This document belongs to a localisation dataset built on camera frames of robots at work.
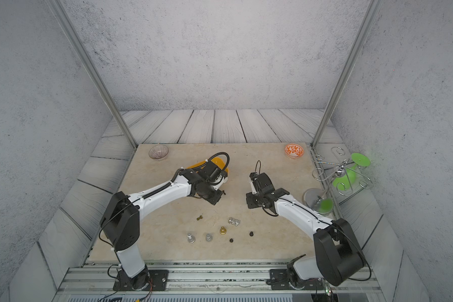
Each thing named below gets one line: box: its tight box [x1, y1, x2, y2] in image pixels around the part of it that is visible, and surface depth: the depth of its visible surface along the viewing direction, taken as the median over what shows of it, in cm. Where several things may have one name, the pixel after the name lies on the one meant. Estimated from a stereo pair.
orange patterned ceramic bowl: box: [284, 143, 304, 160], surface depth 117 cm
